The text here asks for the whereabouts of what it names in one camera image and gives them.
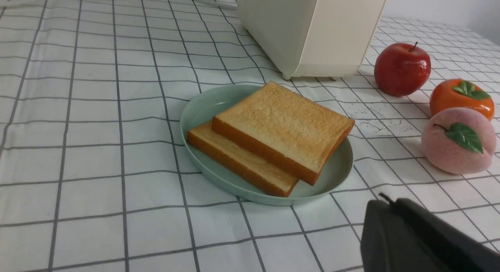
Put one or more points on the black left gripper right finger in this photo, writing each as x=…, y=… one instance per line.
x=452, y=247

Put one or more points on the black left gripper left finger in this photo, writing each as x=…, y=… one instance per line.
x=401, y=236

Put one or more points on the toasted bread slice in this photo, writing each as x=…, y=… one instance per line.
x=286, y=129
x=224, y=160

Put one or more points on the light green round plate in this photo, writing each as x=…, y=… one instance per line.
x=203, y=107

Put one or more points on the pink peach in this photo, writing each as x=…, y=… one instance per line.
x=459, y=141

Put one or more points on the orange persimmon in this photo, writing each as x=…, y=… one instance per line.
x=461, y=93

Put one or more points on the red apple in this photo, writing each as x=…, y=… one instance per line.
x=401, y=69

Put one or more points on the cream white toaster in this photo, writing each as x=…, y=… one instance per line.
x=312, y=38

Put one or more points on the white grid tablecloth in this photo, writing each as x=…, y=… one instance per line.
x=95, y=177

